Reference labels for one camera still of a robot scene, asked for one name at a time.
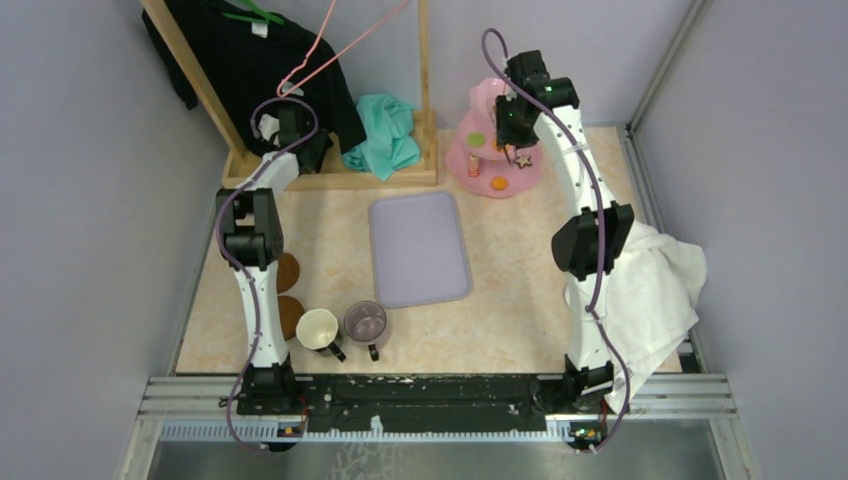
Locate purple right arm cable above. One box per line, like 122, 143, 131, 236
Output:
480, 27, 632, 455

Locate teal cloth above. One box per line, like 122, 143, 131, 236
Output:
342, 93, 421, 181

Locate purple mug black handle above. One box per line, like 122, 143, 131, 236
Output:
343, 301, 389, 362

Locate green round cookie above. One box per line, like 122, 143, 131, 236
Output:
466, 131, 486, 148

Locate pink clothes hanger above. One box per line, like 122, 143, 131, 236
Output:
274, 0, 412, 99

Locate green clothes hanger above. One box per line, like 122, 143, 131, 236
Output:
221, 0, 285, 25

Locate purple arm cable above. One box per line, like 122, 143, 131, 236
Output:
215, 96, 321, 458
480, 27, 632, 455

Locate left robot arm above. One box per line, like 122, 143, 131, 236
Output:
213, 97, 319, 416

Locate white towel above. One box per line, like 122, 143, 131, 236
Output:
563, 221, 707, 412

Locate lavender serving tray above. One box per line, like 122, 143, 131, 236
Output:
368, 191, 472, 309

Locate cream mug black handle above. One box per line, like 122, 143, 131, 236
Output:
295, 309, 347, 363

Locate star-shaped iced cookie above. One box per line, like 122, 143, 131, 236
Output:
514, 154, 533, 169

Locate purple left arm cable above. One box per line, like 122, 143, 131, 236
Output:
215, 96, 321, 458

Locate orange swirl cookie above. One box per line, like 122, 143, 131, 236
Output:
489, 176, 509, 191

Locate red striped cake piece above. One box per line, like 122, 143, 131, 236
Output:
467, 154, 480, 178

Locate brown saucer far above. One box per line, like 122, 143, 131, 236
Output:
276, 252, 301, 294

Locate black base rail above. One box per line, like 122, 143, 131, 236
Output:
235, 370, 607, 435

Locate brown saucer near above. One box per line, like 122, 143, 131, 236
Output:
277, 295, 305, 341

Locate black t-shirt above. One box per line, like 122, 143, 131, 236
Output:
167, 1, 367, 155

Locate wooden clothes rack frame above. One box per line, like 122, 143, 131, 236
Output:
141, 0, 438, 190

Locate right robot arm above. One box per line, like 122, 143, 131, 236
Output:
494, 50, 635, 412

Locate brown saucer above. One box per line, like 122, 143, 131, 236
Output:
277, 295, 305, 341
276, 252, 301, 294

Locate pink three-tier cake stand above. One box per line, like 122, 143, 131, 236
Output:
445, 78, 544, 199

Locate pink food tongs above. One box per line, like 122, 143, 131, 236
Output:
503, 146, 515, 166

